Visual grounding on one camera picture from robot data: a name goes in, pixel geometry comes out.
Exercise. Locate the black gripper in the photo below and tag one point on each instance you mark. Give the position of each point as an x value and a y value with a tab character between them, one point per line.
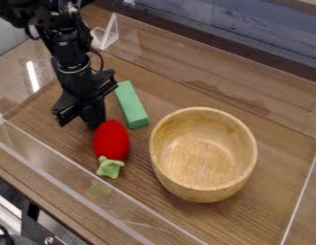
82	100

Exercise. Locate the red plush strawberry toy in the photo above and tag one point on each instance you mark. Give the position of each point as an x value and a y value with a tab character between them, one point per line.
111	146

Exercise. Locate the green rectangular block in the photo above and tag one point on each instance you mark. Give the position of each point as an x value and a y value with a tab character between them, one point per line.
131	105

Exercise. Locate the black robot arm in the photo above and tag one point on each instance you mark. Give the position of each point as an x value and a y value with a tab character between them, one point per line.
54	21

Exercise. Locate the wooden bowl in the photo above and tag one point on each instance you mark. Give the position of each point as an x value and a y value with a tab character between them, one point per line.
204	153

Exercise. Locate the clear acrylic corner bracket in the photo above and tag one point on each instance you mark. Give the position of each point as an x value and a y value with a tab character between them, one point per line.
105	37

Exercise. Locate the clear acrylic enclosure wall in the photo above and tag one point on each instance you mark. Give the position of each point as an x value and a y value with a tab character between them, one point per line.
48	162

